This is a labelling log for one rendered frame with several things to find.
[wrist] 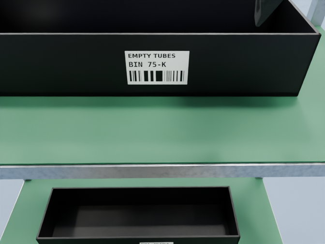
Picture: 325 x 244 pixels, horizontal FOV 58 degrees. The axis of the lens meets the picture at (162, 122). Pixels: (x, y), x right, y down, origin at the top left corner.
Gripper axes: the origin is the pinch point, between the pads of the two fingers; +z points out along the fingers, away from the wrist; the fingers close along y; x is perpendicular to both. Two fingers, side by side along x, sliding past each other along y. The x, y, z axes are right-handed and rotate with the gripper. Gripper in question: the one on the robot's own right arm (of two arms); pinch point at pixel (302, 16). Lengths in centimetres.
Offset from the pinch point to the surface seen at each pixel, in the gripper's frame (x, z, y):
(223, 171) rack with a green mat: 14.3, 13.4, 7.3
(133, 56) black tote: -2.8, 11.8, 19.7
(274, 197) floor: 5, 122, -41
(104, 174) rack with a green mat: 14.6, 14.0, 23.3
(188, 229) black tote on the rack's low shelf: 21, 74, 6
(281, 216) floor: 14, 118, -41
